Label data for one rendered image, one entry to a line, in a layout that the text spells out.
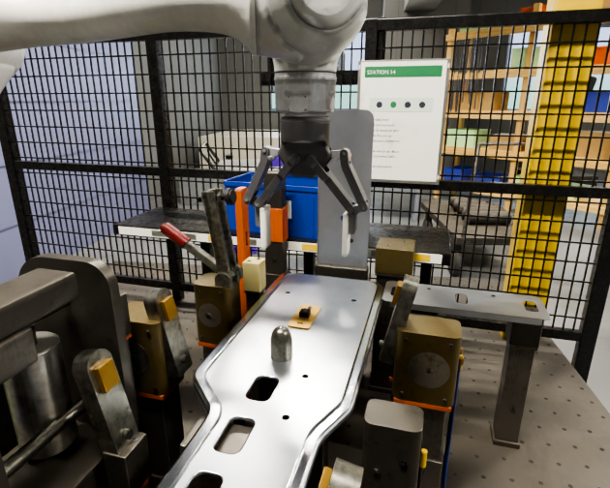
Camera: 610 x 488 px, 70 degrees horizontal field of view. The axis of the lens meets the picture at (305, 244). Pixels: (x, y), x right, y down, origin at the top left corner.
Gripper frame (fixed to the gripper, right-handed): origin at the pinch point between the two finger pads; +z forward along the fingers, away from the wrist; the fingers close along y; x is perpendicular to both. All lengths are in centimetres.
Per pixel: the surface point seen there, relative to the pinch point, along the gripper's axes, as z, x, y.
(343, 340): 13.4, -5.7, 7.9
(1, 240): 77, 169, -282
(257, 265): 7.3, 6.2, -11.2
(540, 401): 43, 30, 48
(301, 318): 13.1, -0.9, -0.3
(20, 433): 12.3, -36.5, -21.8
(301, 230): 8.5, 34.8, -10.8
